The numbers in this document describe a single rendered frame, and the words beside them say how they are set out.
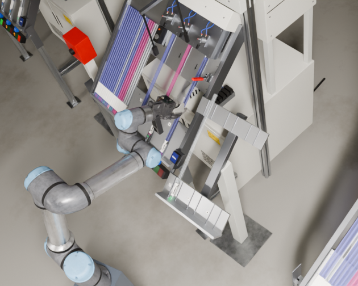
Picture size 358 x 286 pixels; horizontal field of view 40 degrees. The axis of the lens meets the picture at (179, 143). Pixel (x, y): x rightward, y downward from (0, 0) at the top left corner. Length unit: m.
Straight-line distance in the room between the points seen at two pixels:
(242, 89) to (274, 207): 0.74
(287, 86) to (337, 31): 1.20
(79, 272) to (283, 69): 1.43
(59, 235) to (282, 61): 1.44
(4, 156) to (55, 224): 1.69
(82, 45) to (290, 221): 1.54
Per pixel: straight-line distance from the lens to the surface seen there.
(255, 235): 2.81
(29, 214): 3.30
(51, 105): 3.75
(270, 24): 2.18
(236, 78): 2.63
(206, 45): 2.07
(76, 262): 2.11
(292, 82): 2.61
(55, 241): 2.12
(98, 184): 1.84
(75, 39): 2.91
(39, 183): 1.85
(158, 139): 2.31
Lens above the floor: 2.59
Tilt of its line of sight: 54 degrees down
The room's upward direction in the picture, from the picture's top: 20 degrees counter-clockwise
